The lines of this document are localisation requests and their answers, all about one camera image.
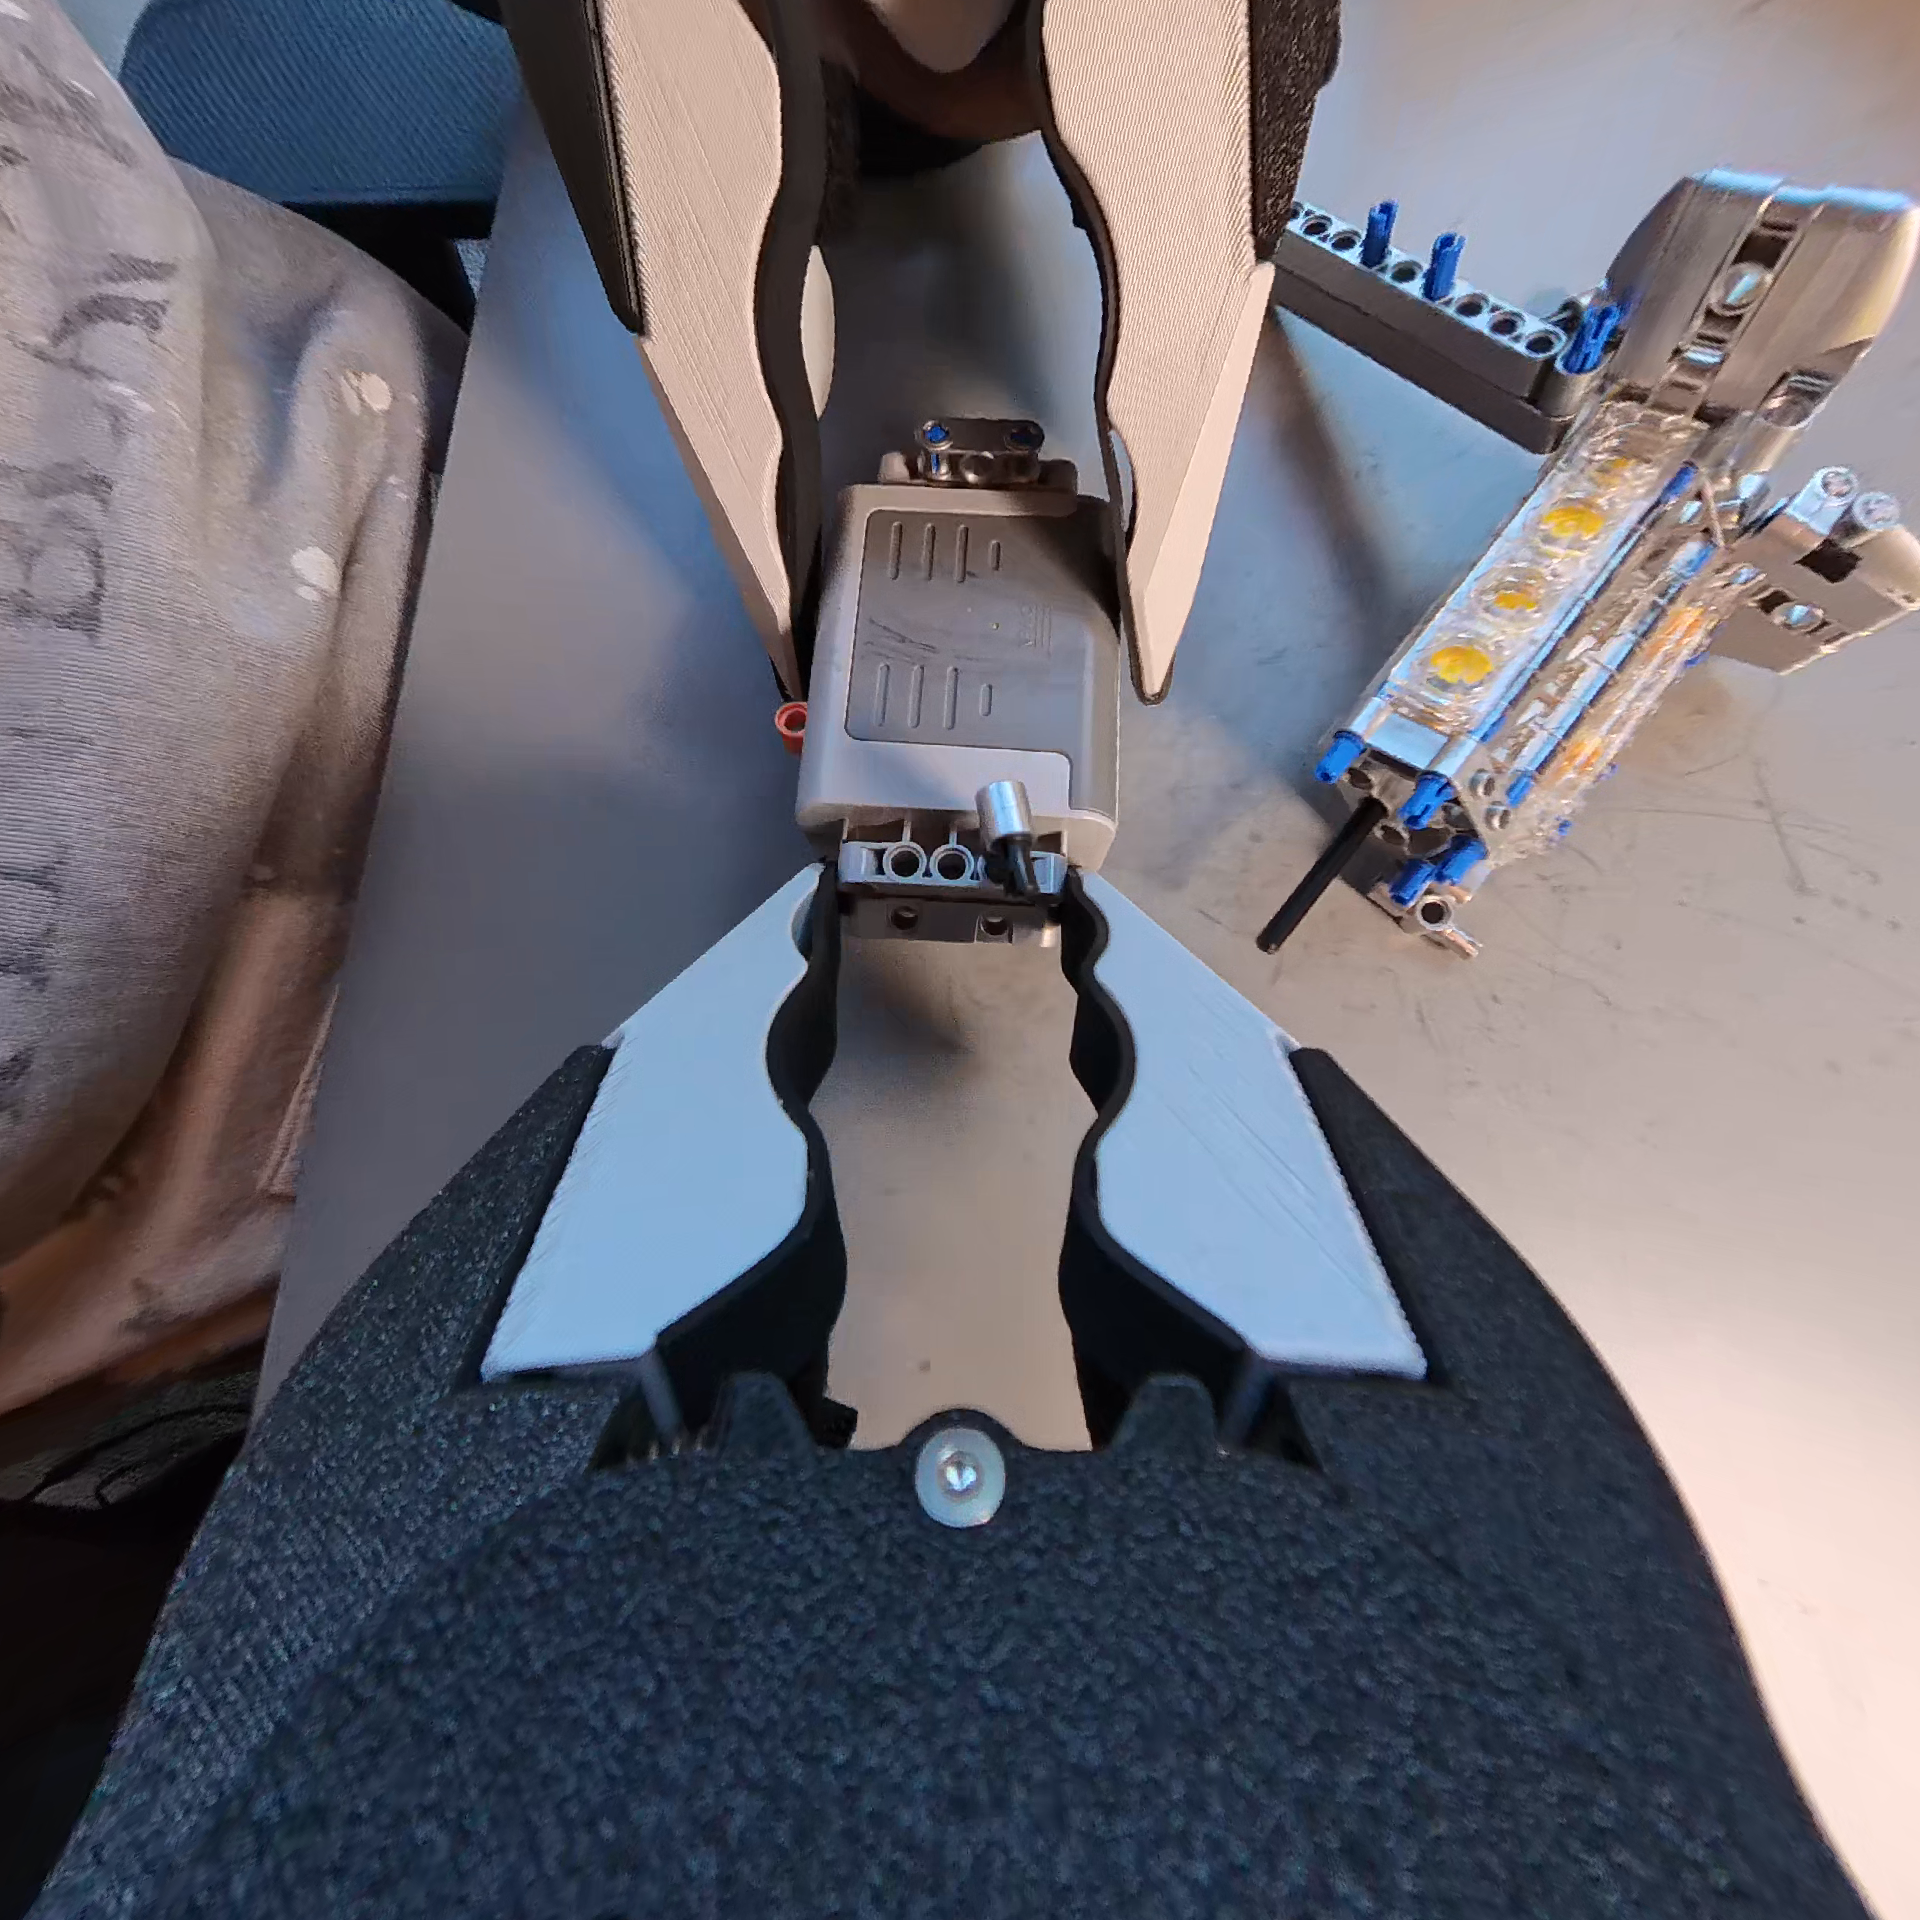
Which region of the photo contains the grey battery box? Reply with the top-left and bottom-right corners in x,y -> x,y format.
765,415 -> 1127,946

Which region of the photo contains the black office chair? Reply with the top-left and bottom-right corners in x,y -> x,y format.
120,0 -> 528,318

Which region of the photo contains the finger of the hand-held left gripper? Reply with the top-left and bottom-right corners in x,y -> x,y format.
594,0 -> 842,706
1031,0 -> 1278,706

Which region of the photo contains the toy engine model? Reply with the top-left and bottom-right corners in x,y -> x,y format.
1254,166 -> 1920,962

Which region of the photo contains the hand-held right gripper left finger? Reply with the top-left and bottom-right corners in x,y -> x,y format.
479,871 -> 848,1412

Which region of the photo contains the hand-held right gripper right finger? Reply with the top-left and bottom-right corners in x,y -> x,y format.
1060,877 -> 1431,1426

